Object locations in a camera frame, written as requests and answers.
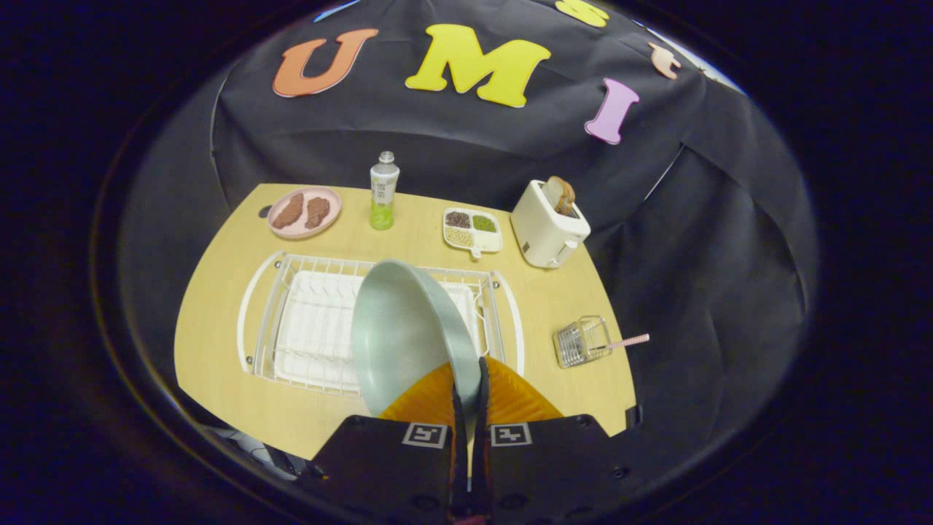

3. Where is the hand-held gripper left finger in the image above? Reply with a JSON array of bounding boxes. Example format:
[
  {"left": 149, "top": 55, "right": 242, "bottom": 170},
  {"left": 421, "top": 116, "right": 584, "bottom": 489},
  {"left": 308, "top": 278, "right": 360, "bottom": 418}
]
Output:
[{"left": 295, "top": 361, "right": 471, "bottom": 522}]

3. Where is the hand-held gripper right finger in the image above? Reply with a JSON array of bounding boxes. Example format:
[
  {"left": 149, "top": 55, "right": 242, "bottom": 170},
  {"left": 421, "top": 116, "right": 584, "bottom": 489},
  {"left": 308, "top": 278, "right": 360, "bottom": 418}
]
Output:
[{"left": 470, "top": 356, "right": 657, "bottom": 522}]

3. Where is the small metal wire basket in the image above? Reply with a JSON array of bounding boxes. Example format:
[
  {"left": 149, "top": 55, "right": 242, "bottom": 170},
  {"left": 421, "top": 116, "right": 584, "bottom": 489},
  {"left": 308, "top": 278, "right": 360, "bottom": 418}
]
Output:
[{"left": 554, "top": 315, "right": 613, "bottom": 369}]

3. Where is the pale green plate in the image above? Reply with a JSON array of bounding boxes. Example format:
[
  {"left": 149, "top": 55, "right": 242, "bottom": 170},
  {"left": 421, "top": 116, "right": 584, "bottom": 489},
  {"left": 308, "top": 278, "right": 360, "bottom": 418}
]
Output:
[{"left": 350, "top": 260, "right": 482, "bottom": 442}]

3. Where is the spoon with pink checked handle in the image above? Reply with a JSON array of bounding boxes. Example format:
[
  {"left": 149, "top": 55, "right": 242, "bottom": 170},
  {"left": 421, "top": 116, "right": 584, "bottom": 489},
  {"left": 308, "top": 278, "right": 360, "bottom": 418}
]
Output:
[{"left": 598, "top": 333, "right": 650, "bottom": 352}]

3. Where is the white wire dish rack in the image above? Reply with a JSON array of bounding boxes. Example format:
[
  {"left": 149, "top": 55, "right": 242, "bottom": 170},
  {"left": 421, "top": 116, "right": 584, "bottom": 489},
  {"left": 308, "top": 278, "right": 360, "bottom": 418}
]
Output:
[{"left": 237, "top": 250, "right": 526, "bottom": 398}]

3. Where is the pink plate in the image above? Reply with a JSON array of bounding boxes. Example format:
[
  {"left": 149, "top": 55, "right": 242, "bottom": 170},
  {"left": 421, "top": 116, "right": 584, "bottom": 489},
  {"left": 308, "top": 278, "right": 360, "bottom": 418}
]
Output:
[{"left": 267, "top": 186, "right": 343, "bottom": 240}]

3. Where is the cream toaster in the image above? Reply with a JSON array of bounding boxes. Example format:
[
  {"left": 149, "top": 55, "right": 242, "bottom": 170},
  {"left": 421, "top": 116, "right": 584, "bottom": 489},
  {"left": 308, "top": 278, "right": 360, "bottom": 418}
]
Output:
[{"left": 510, "top": 179, "right": 592, "bottom": 269}]

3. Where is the white divided snack tray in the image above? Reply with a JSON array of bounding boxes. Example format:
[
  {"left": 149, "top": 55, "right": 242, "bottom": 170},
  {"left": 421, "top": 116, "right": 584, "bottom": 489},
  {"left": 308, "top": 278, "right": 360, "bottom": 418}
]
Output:
[{"left": 442, "top": 207, "right": 504, "bottom": 260}]

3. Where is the brown bread slice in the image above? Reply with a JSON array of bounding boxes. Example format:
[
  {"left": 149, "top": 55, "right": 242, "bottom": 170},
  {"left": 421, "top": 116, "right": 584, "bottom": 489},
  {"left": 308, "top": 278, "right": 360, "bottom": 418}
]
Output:
[{"left": 542, "top": 176, "right": 577, "bottom": 217}]

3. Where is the clear bottle with green liquid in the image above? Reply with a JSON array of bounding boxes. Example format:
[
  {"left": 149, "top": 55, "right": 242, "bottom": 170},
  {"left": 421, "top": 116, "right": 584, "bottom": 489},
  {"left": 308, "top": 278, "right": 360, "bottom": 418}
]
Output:
[{"left": 370, "top": 151, "right": 400, "bottom": 231}]

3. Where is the black backdrop cloth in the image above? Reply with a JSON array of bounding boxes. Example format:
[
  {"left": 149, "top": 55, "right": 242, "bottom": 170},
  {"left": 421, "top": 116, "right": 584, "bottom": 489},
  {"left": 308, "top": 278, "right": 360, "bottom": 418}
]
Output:
[{"left": 117, "top": 0, "right": 821, "bottom": 467}]

